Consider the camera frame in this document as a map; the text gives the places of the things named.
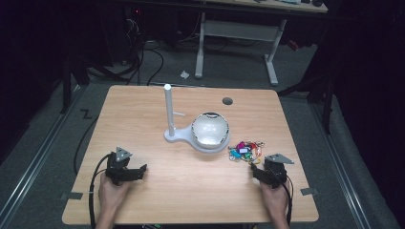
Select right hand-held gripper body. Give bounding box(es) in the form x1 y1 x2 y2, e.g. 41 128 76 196
258 153 295 189

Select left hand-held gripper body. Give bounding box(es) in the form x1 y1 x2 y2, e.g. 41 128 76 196
105 146 141 187

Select pile of colourful tagged keys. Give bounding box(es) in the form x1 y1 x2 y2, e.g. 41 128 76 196
227 139 266 164

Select person's right hand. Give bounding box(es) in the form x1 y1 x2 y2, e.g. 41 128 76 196
259 178 291 213

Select person's left hand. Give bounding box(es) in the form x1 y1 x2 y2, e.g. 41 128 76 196
97 173 132 209

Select grey tape piece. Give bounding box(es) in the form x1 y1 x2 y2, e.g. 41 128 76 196
299 187 320 197
59 191 84 201

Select shiny metal bowl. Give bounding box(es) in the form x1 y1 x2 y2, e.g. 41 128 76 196
191 111 230 150

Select white stand with pole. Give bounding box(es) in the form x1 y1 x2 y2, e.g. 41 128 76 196
162 83 231 155

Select black metal stand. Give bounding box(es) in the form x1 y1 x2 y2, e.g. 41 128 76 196
59 53 92 115
277 73 335 135

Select white-legged wooden desk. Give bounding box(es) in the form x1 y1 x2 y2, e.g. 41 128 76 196
194 0 330 87

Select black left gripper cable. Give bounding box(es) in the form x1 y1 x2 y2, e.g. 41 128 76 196
88 153 113 229

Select black floor cable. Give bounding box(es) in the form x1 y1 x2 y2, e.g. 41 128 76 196
73 114 100 177

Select metal floor rail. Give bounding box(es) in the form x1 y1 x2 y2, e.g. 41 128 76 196
309 101 373 229
0 84 84 229

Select bundle of black cables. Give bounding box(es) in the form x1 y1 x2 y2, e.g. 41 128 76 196
122 17 165 87

